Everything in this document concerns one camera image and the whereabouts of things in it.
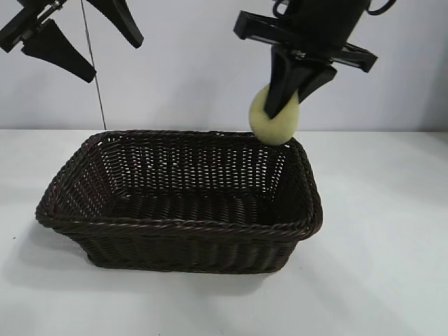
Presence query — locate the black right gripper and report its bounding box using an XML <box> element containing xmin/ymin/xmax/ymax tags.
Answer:
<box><xmin>233</xmin><ymin>0</ymin><xmax>380</xmax><ymax>120</ymax></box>

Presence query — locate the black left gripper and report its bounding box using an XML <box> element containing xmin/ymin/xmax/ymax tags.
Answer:
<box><xmin>0</xmin><ymin>0</ymin><xmax>146</xmax><ymax>85</ymax></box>

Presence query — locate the pale yellow round pastry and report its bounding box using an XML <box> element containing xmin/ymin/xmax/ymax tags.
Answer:
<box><xmin>247</xmin><ymin>83</ymin><xmax>302</xmax><ymax>147</ymax></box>

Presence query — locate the dark brown woven basket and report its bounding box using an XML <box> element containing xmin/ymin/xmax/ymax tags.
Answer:
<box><xmin>34</xmin><ymin>129</ymin><xmax>323</xmax><ymax>276</ymax></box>

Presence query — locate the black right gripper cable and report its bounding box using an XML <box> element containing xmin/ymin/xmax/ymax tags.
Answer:
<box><xmin>272</xmin><ymin>0</ymin><xmax>293</xmax><ymax>17</ymax></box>
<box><xmin>365</xmin><ymin>0</ymin><xmax>395</xmax><ymax>17</ymax></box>

